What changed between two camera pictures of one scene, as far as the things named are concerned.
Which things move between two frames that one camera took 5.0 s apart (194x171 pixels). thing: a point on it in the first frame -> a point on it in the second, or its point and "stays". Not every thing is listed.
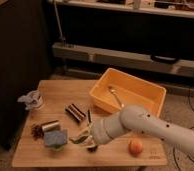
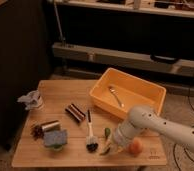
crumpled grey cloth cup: (32, 100) stays
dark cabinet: (20, 58) stays
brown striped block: (75, 112) stays
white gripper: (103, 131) -> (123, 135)
